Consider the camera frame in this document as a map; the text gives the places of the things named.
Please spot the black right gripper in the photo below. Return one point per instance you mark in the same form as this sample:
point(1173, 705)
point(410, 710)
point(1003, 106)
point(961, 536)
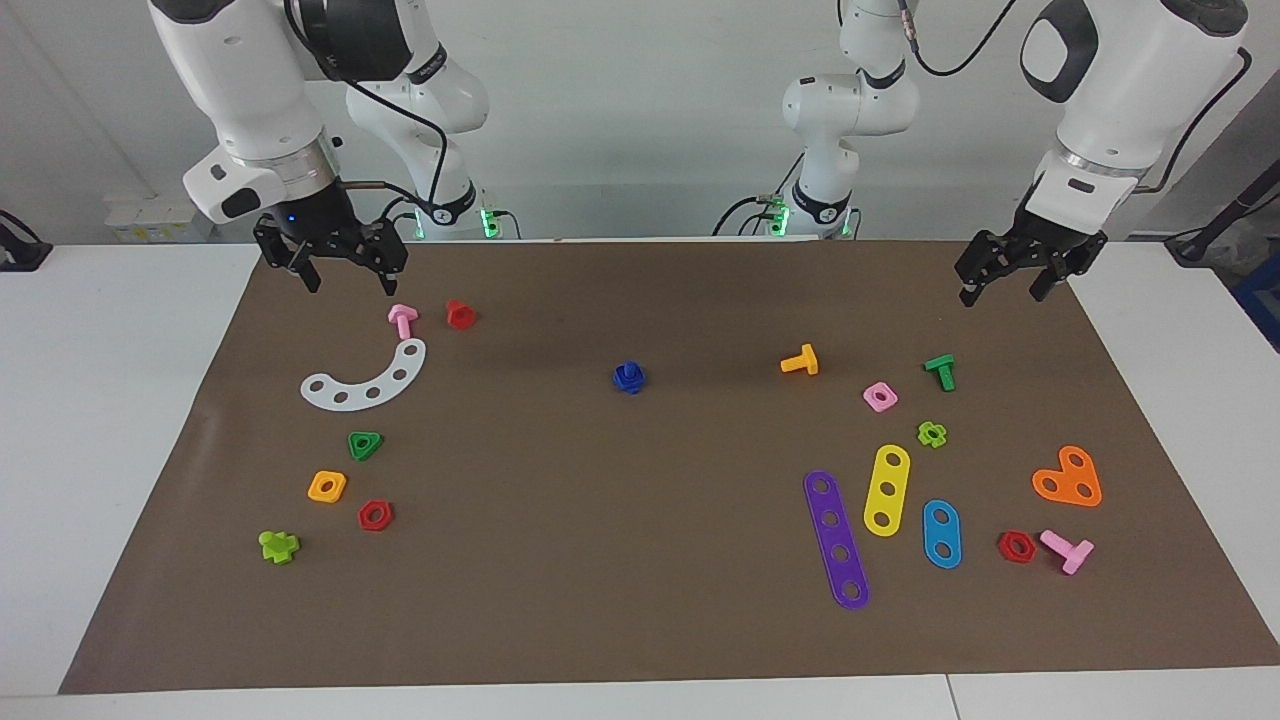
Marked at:
point(320, 225)

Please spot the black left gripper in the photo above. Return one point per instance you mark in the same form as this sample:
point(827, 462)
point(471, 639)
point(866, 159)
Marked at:
point(1055, 240)

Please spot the blue triangle-head plastic bolt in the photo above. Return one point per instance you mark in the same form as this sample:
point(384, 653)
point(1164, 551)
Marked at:
point(629, 367)

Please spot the blue square plastic nut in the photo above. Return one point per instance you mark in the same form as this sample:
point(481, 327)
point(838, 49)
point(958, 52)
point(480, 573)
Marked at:
point(629, 383)

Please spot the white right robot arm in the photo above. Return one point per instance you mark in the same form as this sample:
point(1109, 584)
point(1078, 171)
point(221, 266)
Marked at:
point(240, 90)

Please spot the pink plastic bolt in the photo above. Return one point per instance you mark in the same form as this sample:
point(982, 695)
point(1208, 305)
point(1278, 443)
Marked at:
point(1072, 553)
point(403, 320)

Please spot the green plastic bolt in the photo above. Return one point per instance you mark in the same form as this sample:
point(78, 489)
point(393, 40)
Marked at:
point(943, 372)

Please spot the white curved five-hole plate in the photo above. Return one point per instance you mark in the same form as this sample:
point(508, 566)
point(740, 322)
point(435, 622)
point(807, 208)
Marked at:
point(386, 383)

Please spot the red plastic bolt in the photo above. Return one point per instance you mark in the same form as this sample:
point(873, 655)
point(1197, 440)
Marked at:
point(460, 316)

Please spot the lime cross-shaped plastic nut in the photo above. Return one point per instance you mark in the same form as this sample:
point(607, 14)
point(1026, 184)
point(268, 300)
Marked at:
point(941, 435)

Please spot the green triangular plastic nut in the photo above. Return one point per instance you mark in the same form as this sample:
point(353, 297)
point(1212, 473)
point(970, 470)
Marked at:
point(375, 440)

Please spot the pink square plastic nut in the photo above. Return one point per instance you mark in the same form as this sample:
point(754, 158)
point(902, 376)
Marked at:
point(869, 400)

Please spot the orange heart-shaped plate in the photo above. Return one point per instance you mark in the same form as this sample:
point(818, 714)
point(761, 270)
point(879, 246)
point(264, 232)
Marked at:
point(1068, 480)

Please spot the black tripod pole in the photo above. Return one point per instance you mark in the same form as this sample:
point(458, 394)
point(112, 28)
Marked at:
point(1225, 215)

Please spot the orange square plastic nut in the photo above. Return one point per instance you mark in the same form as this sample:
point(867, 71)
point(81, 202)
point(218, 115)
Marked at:
point(314, 490)

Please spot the orange plastic bolt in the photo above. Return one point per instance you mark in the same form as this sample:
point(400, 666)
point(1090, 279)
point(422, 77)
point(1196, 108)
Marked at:
point(803, 362)

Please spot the yellow three-hole plate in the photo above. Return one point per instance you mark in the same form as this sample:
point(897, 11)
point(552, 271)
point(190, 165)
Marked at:
point(888, 476)

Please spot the blue crate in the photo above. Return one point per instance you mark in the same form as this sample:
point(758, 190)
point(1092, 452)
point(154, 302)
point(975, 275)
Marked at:
point(1262, 300)

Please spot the red hexagonal plastic nut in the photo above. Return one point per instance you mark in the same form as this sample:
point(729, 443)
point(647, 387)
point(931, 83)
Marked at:
point(365, 517)
point(1004, 547)

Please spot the blue two-hole plate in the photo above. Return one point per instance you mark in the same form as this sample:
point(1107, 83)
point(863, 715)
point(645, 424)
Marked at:
point(941, 533)

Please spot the lime cross-head plastic bolt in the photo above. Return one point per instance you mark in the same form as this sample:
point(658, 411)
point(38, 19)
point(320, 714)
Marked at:
point(278, 547)

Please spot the purple four-hole plate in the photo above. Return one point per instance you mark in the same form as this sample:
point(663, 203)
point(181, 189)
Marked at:
point(837, 537)

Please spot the brown table mat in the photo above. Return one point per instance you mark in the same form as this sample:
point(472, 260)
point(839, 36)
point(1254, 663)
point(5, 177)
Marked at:
point(640, 560)

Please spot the black clamp mount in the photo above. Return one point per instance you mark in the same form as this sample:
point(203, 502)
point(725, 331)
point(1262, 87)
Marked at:
point(20, 250)

